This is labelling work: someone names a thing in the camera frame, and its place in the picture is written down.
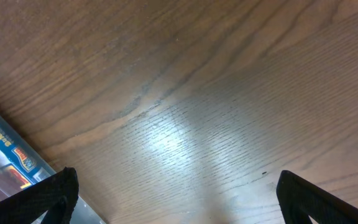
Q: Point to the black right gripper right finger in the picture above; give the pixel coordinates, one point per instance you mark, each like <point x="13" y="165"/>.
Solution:
<point x="302" y="202"/>

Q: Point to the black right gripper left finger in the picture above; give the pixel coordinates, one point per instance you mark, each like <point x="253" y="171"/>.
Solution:
<point x="55" y="198"/>

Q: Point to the blue Kool Fever box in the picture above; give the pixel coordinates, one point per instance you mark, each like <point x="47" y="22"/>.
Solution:
<point x="20" y="167"/>

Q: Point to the clear plastic container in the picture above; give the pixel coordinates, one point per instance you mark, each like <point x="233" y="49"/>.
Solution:
<point x="82" y="213"/>

